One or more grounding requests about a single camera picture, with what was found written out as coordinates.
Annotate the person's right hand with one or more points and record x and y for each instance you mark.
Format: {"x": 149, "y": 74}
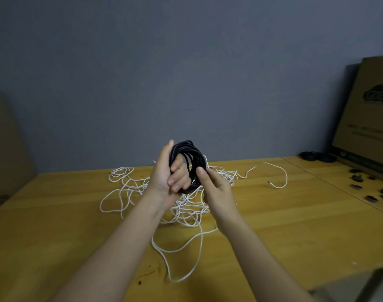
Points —
{"x": 220, "y": 195}

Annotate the plain brown cardboard box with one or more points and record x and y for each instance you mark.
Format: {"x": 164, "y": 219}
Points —
{"x": 6, "y": 154}

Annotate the group of black cable ties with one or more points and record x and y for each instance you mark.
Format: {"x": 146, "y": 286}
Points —
{"x": 357, "y": 178}

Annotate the cardboard box with black print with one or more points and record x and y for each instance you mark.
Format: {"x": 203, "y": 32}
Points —
{"x": 367, "y": 116}

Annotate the person's left forearm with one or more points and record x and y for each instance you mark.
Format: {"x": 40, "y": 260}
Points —
{"x": 110, "y": 254}

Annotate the person's right forearm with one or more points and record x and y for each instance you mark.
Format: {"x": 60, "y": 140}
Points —
{"x": 267, "y": 267}

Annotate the person's left hand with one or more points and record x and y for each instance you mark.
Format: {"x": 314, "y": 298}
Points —
{"x": 161, "y": 179}

